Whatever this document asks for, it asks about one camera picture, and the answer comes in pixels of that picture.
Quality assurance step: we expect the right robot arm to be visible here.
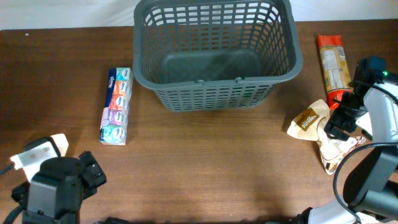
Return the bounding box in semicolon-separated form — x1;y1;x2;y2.
289;57;397;224

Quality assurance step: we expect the red pasta packet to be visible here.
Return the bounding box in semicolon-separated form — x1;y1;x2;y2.
317;35;353;110

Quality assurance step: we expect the green lidded seasoning jar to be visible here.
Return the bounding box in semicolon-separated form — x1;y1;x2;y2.
238;85;257;106

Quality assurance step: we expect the grey plastic basket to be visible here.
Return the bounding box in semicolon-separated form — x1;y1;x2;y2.
132;0;303;112

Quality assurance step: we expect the right beige snack bag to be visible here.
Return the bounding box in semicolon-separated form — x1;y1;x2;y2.
287;100;366;175

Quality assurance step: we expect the beige snack bag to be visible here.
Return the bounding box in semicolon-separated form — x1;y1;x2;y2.
50;133;69;157
287;100;366;175

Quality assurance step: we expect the colourful tissue pack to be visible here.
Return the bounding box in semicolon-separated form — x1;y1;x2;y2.
99;67;134;146

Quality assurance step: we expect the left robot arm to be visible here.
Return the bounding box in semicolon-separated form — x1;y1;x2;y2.
4;151;107;224

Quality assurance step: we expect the left beige snack bag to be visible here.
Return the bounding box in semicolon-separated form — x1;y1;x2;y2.
50;133;69;157

